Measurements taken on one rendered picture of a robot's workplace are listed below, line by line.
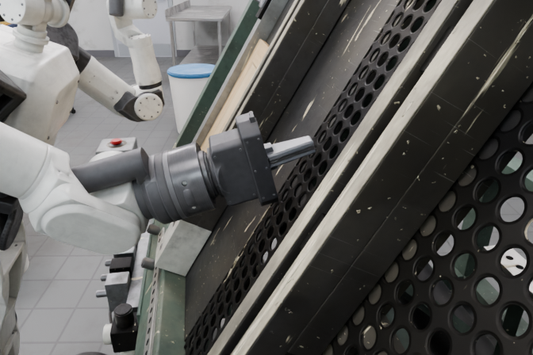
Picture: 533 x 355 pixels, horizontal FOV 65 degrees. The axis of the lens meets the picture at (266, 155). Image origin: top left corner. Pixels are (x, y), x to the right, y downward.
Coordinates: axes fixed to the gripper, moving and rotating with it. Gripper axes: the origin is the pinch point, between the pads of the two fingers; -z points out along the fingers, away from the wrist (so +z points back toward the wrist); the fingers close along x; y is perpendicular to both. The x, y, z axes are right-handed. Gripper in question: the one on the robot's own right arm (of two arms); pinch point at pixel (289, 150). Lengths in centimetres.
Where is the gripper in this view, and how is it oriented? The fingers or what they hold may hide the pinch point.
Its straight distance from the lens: 52.7
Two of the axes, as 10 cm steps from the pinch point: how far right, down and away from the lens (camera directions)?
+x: -2.4, -8.7, -4.3
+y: -1.6, -4.1, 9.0
